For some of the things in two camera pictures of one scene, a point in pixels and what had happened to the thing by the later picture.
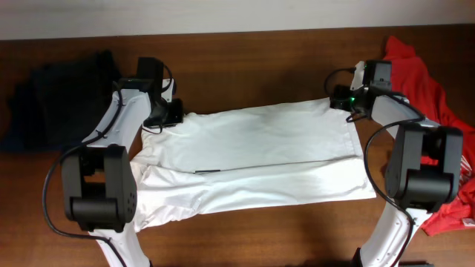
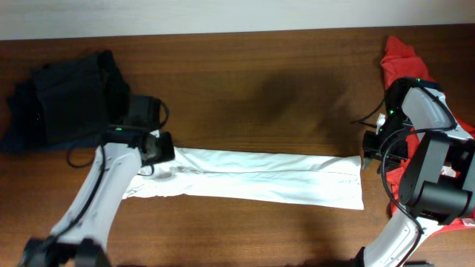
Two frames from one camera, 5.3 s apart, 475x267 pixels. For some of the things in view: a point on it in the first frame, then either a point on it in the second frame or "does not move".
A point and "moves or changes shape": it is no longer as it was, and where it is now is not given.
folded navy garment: (27, 127) does not move
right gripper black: (340, 102) -> (372, 150)
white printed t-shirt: (246, 159) moves or changes shape
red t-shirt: (410, 75) does not move
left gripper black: (168, 116) -> (163, 147)
